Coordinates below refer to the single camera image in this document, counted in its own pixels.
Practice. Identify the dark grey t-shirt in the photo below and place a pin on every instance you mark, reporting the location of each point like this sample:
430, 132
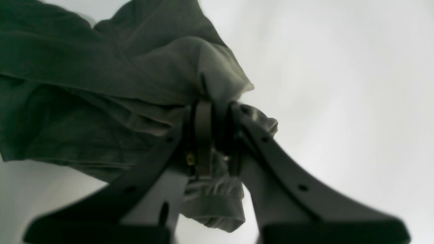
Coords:
98, 98

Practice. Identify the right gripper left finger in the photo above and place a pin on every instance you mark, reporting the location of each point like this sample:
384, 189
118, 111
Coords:
142, 205

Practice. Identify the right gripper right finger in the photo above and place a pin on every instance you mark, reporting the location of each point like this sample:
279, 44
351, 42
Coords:
292, 206

